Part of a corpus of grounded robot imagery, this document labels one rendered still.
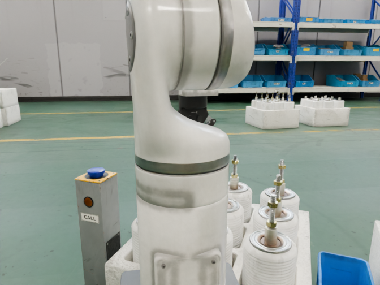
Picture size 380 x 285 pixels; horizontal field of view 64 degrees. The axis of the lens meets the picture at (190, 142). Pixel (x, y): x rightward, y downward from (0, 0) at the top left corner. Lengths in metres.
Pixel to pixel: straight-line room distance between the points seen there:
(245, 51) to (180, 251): 0.18
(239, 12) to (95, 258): 0.68
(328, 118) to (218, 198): 3.10
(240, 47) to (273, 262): 0.40
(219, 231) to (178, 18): 0.19
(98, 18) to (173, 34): 5.67
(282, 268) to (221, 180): 0.33
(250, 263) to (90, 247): 0.40
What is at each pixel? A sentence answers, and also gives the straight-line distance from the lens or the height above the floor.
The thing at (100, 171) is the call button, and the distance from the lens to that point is 0.74.
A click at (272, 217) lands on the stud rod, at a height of 0.30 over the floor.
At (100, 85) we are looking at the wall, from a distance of 5.85.
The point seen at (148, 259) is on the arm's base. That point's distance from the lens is 0.31.
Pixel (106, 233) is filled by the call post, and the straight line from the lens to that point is 0.77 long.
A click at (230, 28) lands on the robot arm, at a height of 0.59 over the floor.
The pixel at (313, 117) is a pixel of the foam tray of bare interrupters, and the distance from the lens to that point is 3.28.
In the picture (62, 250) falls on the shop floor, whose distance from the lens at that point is 1.10.
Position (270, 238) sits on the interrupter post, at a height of 0.26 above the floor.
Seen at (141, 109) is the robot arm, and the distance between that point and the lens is 0.25.
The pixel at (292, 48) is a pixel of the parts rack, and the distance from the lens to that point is 5.62.
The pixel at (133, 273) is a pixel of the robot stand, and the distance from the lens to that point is 0.44.
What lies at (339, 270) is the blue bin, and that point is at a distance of 0.88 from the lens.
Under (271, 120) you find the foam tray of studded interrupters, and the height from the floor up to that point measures 0.08.
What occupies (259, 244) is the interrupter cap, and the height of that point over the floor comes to 0.25.
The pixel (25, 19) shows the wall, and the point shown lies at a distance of 6.17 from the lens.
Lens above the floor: 0.56
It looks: 14 degrees down
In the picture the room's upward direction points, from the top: straight up
